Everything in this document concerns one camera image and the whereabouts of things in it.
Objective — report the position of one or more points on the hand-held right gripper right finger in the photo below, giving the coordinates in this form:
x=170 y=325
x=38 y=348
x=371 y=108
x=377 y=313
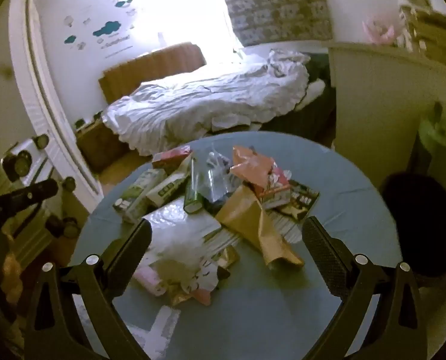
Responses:
x=320 y=247

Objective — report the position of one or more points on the red and white snack packet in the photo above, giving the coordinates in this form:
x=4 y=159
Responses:
x=277 y=187

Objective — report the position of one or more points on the wooden nightstand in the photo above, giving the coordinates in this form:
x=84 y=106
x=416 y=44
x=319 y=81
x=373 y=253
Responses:
x=99 y=146

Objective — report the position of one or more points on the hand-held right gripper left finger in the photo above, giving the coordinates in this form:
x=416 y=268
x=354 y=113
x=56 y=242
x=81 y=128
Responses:
x=133 y=247

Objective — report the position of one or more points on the white door frame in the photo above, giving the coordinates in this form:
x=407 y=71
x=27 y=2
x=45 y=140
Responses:
x=39 y=82

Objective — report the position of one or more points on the white cabinet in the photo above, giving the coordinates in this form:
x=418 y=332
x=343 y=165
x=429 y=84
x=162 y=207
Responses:
x=376 y=101

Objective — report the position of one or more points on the stack of books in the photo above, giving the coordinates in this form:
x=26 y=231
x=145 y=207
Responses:
x=429 y=26

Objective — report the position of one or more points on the patterned curtain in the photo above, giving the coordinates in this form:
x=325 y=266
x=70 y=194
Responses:
x=279 y=7

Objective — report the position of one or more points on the group of wall stickers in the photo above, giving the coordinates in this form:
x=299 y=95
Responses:
x=106 y=28

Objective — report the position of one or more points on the green wipes packet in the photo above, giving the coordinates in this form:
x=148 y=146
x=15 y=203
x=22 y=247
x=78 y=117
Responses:
x=136 y=195

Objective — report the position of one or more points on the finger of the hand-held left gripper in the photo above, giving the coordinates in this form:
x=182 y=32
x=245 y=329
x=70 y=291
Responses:
x=31 y=194

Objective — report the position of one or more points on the white duvet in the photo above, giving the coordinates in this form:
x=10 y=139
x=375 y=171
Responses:
x=193 y=108

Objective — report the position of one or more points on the red box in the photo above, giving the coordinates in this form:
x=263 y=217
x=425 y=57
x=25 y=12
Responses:
x=172 y=156

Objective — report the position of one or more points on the black trash bin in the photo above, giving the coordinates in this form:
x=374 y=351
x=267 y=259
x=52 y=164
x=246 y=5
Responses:
x=418 y=225

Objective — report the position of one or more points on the pink item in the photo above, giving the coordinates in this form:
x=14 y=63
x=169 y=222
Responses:
x=378 y=32

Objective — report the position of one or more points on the crumpled white plastic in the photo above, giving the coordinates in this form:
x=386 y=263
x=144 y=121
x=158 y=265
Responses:
x=178 y=258

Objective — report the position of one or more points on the dark colourful packet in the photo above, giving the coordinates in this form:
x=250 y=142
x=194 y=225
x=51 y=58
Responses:
x=301 y=200

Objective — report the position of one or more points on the gold wrapper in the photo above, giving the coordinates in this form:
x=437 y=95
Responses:
x=226 y=257

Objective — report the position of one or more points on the striped white bag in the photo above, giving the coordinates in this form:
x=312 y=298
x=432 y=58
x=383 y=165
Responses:
x=185 y=225

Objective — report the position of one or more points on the pink packet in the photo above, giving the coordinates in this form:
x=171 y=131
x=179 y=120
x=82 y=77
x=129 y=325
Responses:
x=150 y=279

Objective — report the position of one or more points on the white and green packet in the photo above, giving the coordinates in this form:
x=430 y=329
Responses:
x=168 y=189

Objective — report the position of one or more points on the brown headboard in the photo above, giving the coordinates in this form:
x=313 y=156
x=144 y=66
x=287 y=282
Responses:
x=151 y=67

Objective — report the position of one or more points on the orange plastic bag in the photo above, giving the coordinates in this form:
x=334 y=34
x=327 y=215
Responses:
x=253 y=167

